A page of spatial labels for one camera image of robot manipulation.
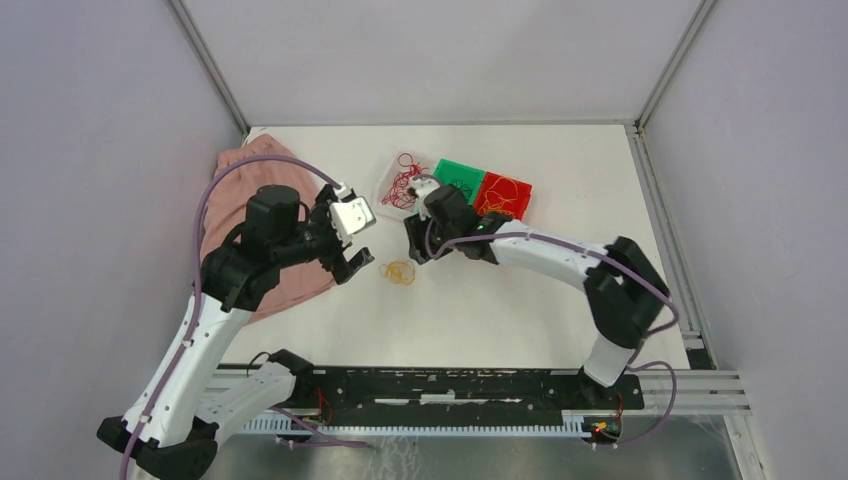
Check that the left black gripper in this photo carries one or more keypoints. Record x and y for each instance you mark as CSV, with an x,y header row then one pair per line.
x,y
321,212

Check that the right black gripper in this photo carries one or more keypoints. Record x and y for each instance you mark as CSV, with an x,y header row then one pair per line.
x,y
415,226

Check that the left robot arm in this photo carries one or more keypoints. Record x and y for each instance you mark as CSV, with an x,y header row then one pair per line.
x,y
172,431

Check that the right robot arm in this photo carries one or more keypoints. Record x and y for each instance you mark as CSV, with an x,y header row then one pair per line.
x,y
624,291

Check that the clear plastic bin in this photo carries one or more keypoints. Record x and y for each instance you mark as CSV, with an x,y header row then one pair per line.
x,y
391,190

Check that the green plastic bin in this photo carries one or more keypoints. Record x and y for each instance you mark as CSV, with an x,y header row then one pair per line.
x,y
466,178

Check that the red plastic bin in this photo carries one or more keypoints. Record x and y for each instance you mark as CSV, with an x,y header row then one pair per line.
x,y
503,194

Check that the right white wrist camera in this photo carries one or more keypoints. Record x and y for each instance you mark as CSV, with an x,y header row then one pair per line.
x,y
422,185

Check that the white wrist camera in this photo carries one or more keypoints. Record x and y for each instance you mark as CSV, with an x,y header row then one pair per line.
x,y
350,214
422,185

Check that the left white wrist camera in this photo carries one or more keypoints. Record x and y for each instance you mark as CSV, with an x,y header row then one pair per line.
x,y
350,214

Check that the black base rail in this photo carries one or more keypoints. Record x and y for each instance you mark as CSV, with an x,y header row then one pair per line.
x,y
455,397

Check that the white slotted cable duct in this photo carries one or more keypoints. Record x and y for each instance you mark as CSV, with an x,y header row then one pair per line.
x,y
272,423

